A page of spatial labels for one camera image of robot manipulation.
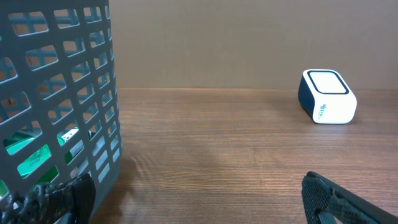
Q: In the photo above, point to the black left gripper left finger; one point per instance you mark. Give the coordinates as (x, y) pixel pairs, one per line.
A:
(47, 203)

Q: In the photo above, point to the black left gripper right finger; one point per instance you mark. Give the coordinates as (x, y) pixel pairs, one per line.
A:
(327, 202)

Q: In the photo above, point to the green 3M gloves package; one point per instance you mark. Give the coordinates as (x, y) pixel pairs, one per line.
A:
(14, 142)

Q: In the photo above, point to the white barcode scanner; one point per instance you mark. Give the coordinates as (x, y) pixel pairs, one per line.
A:
(325, 97)

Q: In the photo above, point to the grey plastic shopping basket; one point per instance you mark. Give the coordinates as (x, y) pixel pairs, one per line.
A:
(57, 73)

